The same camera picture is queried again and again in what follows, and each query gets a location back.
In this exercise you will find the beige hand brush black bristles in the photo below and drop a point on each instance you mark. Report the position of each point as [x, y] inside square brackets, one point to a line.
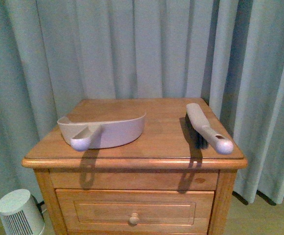
[203, 134]

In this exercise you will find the top wooden drawer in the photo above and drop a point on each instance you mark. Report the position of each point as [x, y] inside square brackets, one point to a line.
[159, 211]

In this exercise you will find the round wooden drawer knob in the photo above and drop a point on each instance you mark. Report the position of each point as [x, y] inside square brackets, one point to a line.
[134, 219]

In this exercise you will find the wooden nightstand cabinet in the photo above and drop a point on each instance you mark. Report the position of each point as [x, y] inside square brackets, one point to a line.
[163, 158]

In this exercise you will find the beige plastic dustpan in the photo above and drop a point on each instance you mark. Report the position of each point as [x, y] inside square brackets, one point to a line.
[82, 136]

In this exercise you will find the white cylindrical air purifier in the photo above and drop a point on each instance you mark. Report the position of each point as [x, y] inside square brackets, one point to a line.
[20, 215]

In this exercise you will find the light grey curtain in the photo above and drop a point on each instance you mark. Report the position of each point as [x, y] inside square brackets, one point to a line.
[54, 53]

